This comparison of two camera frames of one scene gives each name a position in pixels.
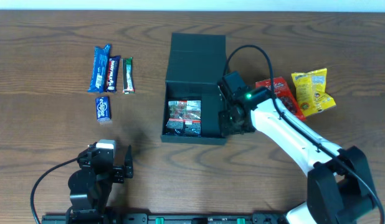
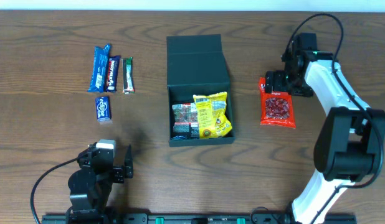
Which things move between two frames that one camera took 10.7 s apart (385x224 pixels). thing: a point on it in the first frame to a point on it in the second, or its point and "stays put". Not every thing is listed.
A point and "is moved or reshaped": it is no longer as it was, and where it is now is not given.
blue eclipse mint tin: [103, 109] stays put
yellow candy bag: [311, 91] is moved or reshaped
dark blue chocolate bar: [113, 72] stays put
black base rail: [166, 218] stays put
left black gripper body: [119, 173] stays put
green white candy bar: [128, 76] stays put
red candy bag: [283, 93] is moved or reshaped
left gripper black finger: [128, 158] stays put
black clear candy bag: [184, 118] is moved or reshaped
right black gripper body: [229, 121] to [280, 81]
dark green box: [197, 63] is moved or reshaped
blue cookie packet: [99, 70] stays put
